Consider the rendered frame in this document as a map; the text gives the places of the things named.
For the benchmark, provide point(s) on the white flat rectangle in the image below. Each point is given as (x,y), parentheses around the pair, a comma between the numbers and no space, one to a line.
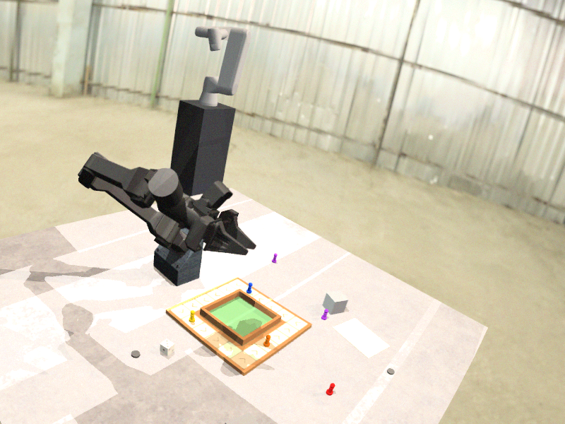
(361,337)

